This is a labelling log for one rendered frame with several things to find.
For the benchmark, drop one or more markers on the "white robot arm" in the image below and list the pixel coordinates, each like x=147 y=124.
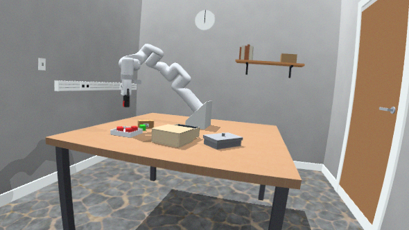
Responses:
x=152 y=55

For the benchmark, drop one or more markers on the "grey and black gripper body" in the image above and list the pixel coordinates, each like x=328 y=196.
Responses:
x=126 y=84

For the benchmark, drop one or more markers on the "brown cardboard box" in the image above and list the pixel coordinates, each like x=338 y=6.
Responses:
x=147 y=123

